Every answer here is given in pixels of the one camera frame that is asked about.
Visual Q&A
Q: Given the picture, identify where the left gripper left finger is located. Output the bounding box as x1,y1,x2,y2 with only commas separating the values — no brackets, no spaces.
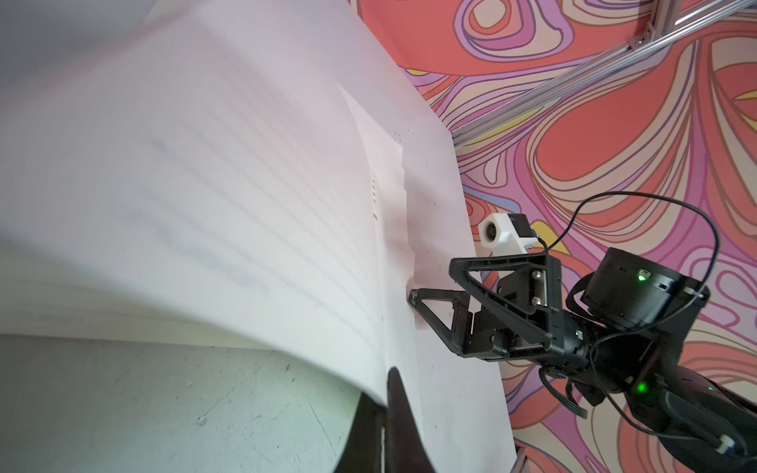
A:
334,394,386,473

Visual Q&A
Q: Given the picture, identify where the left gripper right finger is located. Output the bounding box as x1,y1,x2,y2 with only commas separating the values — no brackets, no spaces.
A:
384,368,435,473

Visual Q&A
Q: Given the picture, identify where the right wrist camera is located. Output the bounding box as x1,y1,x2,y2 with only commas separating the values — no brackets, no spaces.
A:
477,213,538,256

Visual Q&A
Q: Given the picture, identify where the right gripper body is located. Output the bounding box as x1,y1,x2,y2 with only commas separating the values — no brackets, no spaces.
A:
461,277,597,378

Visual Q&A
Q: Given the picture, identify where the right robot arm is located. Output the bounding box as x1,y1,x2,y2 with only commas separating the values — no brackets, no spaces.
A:
408,248,756,472

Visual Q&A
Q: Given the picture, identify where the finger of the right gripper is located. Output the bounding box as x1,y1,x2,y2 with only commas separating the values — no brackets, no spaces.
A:
407,288,474,356
449,253,564,346

